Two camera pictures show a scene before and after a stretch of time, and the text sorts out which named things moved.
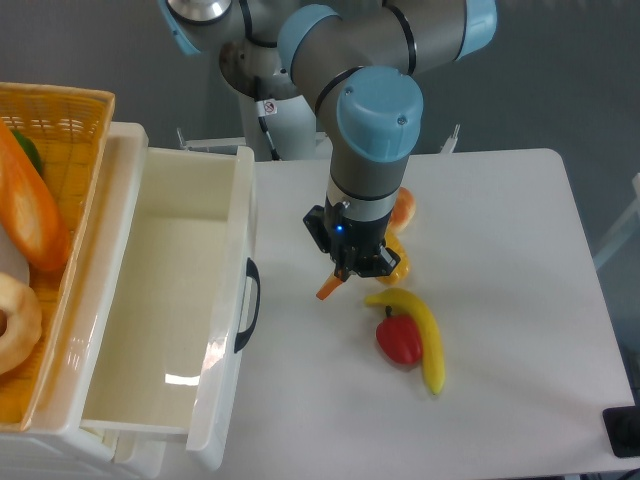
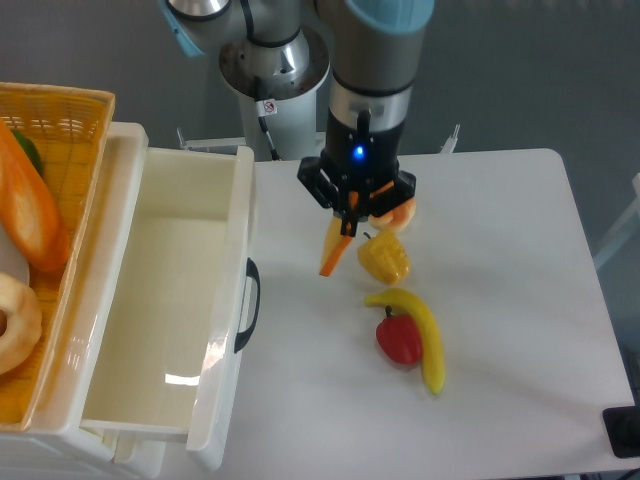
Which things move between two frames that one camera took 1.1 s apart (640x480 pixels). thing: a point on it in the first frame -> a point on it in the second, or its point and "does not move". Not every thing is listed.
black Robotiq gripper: [352, 245] -> [358, 175]
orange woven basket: [70, 124] does not move
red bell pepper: [399, 337] does not move
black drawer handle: [252, 272] does not move
